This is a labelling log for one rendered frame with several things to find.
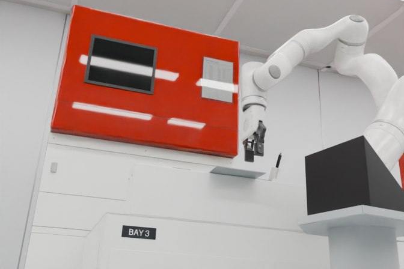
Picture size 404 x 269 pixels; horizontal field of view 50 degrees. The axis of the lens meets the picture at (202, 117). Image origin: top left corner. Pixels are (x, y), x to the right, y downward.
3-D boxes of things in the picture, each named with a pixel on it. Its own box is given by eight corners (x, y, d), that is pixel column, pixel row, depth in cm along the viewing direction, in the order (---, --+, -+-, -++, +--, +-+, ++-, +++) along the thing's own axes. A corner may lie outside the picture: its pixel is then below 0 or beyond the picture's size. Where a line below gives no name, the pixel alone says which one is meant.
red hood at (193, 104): (47, 172, 239) (65, 74, 262) (189, 188, 262) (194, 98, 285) (49, 127, 173) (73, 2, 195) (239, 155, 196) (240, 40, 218)
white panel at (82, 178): (30, 233, 165) (49, 133, 180) (231, 249, 188) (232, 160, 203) (30, 232, 162) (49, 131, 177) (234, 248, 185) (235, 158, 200)
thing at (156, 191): (122, 218, 123) (128, 170, 128) (296, 235, 138) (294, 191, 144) (128, 214, 114) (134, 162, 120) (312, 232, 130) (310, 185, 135)
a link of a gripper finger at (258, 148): (253, 135, 137) (253, 155, 134) (257, 131, 134) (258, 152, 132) (263, 136, 138) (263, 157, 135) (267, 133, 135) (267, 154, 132)
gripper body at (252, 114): (237, 110, 148) (237, 142, 144) (249, 99, 139) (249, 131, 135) (257, 114, 150) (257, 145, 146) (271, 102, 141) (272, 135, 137)
